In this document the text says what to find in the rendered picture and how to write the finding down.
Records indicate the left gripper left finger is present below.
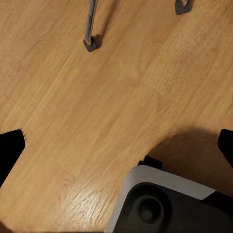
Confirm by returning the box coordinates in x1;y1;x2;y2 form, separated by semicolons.
0;129;25;187

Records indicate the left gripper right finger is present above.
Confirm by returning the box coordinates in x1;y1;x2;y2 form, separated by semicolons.
217;129;233;168

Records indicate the swivel chair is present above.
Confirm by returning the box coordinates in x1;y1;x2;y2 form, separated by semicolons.
83;0;190;52

